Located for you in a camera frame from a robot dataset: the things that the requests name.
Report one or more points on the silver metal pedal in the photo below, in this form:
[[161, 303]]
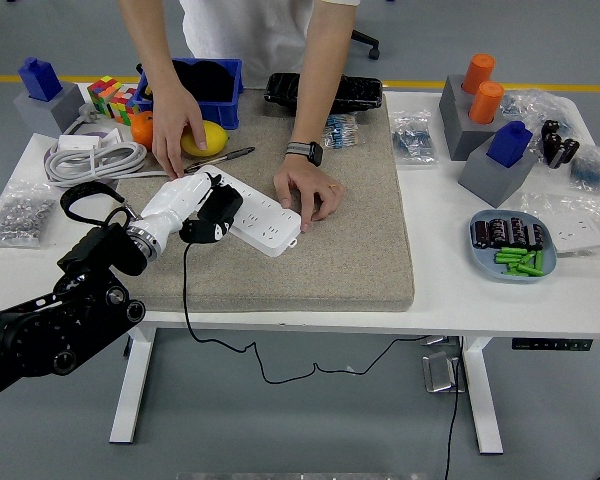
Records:
[[437, 372]]

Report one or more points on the small white box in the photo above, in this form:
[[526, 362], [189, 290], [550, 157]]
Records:
[[77, 141]]

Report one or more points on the black table control panel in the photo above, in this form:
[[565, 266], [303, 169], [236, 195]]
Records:
[[550, 344]]

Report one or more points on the white power strip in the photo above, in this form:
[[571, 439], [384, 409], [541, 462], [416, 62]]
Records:
[[265, 225]]

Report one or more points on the orange cylinder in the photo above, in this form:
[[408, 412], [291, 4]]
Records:
[[480, 72], [486, 102]]

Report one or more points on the blue plastic bin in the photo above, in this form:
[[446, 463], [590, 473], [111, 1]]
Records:
[[220, 112]]

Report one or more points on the open white box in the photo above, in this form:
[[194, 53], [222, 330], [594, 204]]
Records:
[[110, 136]]

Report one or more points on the multicolour puzzle cube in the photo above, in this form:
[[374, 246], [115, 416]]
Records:
[[102, 92]]

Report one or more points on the grey block holder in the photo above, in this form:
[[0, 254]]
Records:
[[65, 107], [490, 180]]

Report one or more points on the beige mat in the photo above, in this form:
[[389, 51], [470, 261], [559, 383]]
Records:
[[330, 250]]

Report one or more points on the black capacitor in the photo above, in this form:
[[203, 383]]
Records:
[[536, 235], [517, 229], [499, 230], [481, 233]]

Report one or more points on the clear bag round socket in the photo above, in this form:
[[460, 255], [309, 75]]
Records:
[[540, 202]]

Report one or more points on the black wristwatch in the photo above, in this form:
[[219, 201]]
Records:
[[310, 152]]

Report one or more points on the person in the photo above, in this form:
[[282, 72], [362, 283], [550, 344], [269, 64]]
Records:
[[245, 30]]

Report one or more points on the bag of blue resistors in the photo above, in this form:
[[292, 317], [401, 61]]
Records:
[[342, 132]]

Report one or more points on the person's right forearm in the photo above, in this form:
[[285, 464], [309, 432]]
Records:
[[150, 45]]

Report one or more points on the black plastic tray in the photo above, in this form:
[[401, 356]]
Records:
[[360, 92]]

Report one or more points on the person's left hand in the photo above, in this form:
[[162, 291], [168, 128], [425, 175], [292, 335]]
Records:
[[310, 185]]

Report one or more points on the white table leg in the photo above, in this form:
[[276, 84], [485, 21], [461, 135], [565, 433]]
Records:
[[482, 395], [132, 395]]

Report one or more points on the bag of metal nuts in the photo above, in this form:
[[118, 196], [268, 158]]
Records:
[[22, 217]]

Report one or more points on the blue bottle-shaped block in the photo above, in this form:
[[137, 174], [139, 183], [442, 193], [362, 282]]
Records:
[[39, 80], [509, 145]]

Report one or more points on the green battery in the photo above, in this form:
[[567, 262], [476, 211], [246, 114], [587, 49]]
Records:
[[528, 257], [522, 273], [510, 250], [517, 267], [539, 261], [507, 257]]

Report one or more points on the crumpled clear plastic bag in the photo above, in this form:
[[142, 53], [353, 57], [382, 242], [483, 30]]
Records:
[[530, 107]]

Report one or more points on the cluster of black capacitors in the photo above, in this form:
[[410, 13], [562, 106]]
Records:
[[555, 142]]

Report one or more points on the blue-grey plate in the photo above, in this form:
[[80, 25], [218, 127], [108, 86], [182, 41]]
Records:
[[480, 260]]

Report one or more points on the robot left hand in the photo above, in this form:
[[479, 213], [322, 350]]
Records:
[[172, 205]]

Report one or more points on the purple disc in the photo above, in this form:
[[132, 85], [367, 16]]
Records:
[[47, 156]]

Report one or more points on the grey pen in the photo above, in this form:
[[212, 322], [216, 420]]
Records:
[[225, 157]]

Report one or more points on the person's left forearm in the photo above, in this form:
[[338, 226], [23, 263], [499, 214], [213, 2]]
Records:
[[322, 75]]

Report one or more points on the grey two-hole block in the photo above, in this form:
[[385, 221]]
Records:
[[460, 130]]

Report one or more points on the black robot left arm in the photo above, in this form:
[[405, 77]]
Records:
[[30, 340]]

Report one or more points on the bag of blue components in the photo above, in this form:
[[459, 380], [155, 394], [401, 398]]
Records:
[[412, 140], [592, 170]]

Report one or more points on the person's right hand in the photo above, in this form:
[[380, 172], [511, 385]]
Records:
[[172, 117]]

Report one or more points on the orange fruit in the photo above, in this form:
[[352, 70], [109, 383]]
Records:
[[141, 131]]

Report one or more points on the yellow lemon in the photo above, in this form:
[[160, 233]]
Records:
[[217, 140]]

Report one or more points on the white wall socket plate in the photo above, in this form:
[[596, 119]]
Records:
[[577, 232]]

